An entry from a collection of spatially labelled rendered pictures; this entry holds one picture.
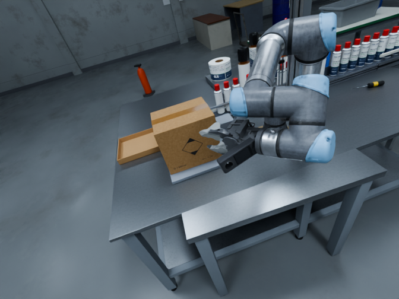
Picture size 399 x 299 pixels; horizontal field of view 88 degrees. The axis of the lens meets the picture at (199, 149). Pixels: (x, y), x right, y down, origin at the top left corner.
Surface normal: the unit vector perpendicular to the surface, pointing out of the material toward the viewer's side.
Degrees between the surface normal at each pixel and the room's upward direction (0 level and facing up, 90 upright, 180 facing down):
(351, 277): 0
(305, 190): 0
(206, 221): 0
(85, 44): 90
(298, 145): 56
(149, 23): 90
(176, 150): 90
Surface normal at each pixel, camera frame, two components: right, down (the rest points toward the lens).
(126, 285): -0.21, -0.76
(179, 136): 0.26, 0.57
